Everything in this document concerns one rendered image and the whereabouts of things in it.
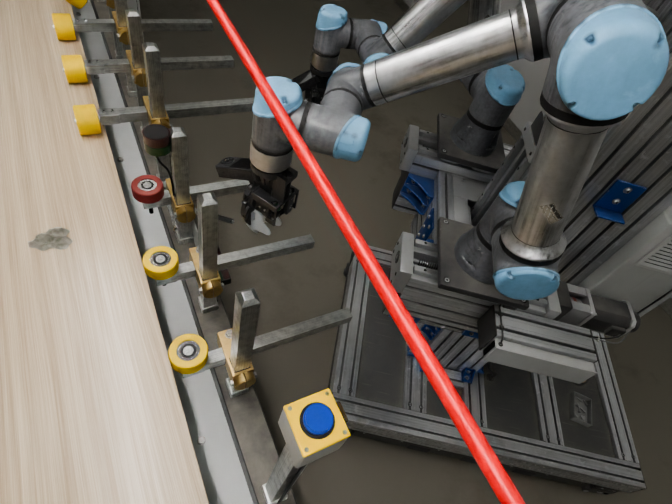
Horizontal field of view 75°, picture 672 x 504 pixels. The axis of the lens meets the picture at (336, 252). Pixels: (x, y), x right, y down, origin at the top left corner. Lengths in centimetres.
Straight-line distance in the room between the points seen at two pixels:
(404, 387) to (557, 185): 123
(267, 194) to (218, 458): 67
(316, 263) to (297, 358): 54
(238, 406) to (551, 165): 87
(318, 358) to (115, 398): 119
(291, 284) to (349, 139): 153
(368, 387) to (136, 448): 104
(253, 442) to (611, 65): 99
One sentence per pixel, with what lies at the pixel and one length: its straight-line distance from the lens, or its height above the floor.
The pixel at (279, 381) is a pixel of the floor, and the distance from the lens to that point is 195.
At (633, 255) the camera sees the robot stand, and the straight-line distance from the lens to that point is 135.
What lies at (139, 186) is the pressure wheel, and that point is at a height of 90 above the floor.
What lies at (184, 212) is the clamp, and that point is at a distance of 127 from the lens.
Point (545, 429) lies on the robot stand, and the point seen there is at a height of 23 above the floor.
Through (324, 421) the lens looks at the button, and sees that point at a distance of 62.
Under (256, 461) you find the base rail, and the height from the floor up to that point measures 70.
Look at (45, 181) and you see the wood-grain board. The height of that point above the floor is 90.
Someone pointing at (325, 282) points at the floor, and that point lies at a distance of 223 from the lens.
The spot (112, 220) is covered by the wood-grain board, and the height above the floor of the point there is 90.
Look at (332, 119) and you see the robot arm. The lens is 73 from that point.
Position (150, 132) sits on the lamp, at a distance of 113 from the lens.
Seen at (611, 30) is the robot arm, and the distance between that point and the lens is 64.
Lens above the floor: 181
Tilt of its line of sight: 50 degrees down
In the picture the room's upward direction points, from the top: 20 degrees clockwise
